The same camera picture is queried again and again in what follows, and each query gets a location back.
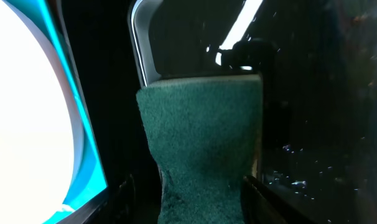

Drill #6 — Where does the teal plastic tray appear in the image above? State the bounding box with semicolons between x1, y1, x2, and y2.
7;0;108;224

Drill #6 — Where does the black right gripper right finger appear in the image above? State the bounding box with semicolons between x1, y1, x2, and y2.
240;175;313;224

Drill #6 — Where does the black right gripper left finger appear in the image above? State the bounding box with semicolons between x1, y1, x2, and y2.
57;174;136;224

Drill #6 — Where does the white plate right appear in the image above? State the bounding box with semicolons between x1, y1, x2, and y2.
0;1;83;223

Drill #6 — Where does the green yellow sponge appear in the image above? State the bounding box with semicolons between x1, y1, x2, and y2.
136;75;263;223

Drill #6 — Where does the black plastic tray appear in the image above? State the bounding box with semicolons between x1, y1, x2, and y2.
62;0;377;223

